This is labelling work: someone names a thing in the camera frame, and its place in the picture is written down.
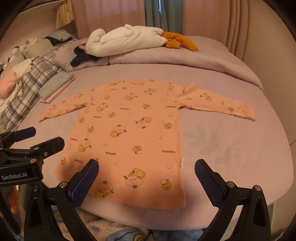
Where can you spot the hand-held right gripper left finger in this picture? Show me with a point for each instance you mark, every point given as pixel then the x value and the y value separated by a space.
pixel 84 183

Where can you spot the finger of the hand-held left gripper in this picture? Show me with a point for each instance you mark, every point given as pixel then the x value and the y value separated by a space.
pixel 24 132
pixel 49 144

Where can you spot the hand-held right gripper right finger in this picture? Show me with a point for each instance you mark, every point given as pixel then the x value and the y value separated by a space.
pixel 208 183

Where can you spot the orange printed shirt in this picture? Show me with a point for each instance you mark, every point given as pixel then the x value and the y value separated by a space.
pixel 138 139

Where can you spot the person's left hand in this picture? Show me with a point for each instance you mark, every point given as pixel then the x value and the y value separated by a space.
pixel 14 200

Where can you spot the lilac bed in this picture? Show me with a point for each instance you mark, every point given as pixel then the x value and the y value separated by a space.
pixel 231 150

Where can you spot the pink and white garment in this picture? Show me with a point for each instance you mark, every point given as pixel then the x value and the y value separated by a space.
pixel 8 85

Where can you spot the folded pink cloth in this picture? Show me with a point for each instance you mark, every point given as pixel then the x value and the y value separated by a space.
pixel 59 95

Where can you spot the plaid blanket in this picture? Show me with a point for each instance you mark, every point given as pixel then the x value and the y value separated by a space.
pixel 32 78

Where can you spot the folded grey cloth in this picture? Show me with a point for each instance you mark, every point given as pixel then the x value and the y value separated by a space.
pixel 55 83

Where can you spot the grey-green pillow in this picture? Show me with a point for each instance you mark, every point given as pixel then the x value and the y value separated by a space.
pixel 39 48

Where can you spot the dark garment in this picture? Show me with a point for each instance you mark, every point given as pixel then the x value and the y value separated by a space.
pixel 81 59

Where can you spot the striped pillow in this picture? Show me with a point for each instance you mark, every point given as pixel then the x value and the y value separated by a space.
pixel 61 34

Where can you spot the beige fringed curtain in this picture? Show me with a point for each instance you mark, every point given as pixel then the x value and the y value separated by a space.
pixel 64 16

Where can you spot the lilac duvet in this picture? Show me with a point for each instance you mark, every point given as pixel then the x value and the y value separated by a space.
pixel 185 60

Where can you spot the white plush toy orange feet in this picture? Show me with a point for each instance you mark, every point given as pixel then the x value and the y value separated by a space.
pixel 124 39

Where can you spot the pink curtain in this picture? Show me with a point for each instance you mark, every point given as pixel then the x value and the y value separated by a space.
pixel 238 23
pixel 104 16

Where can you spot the teal curtain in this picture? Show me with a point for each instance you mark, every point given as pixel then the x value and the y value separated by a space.
pixel 152 14

